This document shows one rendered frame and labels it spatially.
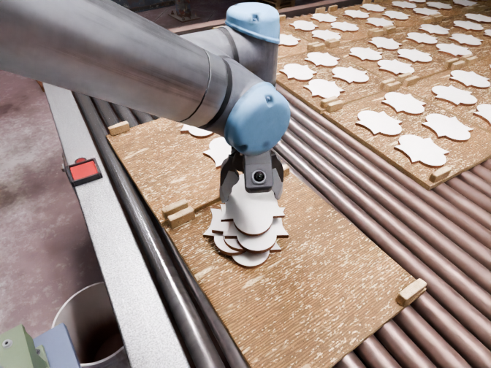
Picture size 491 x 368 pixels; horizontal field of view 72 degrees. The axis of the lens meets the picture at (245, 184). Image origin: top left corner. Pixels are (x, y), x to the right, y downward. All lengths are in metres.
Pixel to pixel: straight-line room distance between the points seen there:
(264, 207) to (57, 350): 0.46
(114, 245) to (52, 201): 1.65
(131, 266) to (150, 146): 0.38
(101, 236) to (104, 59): 0.58
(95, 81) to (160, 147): 0.71
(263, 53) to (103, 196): 0.57
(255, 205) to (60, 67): 0.49
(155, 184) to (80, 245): 1.27
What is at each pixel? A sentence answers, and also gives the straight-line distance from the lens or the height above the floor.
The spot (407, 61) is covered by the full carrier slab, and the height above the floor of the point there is 0.94.
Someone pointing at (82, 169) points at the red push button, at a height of 0.93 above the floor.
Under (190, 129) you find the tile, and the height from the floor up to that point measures 0.95.
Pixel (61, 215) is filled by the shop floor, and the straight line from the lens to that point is 2.30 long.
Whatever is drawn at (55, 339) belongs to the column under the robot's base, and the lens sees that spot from 0.77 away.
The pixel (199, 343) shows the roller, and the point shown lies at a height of 0.92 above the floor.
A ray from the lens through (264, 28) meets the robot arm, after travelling 0.49.
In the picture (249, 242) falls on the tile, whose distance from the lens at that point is 0.66.
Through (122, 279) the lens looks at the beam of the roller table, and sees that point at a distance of 0.73.
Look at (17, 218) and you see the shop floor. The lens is 2.42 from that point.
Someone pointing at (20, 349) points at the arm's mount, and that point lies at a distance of 0.68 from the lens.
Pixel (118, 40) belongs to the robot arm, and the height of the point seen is 1.42.
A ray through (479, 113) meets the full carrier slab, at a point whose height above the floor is 0.95.
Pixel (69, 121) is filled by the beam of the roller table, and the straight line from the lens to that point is 1.24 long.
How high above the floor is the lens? 1.50
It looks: 43 degrees down
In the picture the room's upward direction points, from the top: straight up
